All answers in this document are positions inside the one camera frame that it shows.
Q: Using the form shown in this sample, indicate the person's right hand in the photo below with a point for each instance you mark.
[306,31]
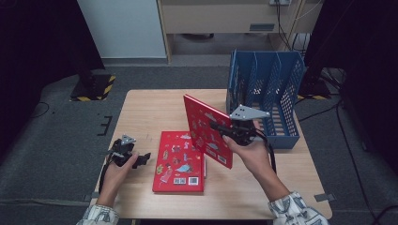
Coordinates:
[256,159]

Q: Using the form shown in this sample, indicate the blue file rack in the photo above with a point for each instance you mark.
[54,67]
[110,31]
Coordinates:
[281,142]

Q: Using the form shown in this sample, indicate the dark blue picture book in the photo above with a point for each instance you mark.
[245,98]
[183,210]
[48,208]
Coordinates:
[237,90]

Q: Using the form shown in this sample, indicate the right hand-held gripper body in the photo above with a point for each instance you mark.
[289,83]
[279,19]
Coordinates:
[247,134]

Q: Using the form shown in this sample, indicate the black curtain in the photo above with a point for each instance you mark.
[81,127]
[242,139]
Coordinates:
[369,62]
[31,47]

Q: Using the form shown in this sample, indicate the white power strip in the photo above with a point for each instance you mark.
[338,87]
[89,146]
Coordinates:
[280,2]

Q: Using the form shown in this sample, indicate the gray tape strip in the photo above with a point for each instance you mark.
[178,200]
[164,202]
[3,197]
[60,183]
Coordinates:
[324,197]
[90,197]

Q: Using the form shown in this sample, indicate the beige wooden desk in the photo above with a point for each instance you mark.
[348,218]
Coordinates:
[219,15]

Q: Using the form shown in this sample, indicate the red picture book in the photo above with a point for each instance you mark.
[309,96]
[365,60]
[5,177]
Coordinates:
[175,175]
[200,125]

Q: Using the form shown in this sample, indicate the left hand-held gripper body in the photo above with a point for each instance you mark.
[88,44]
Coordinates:
[122,153]

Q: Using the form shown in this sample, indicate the white cabinet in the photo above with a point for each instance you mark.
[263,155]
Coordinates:
[125,28]

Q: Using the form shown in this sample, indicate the person's left hand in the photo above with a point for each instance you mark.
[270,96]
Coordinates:
[115,178]

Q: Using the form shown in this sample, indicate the black stand base striped tape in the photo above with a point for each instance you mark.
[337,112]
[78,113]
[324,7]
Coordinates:
[313,90]
[94,89]

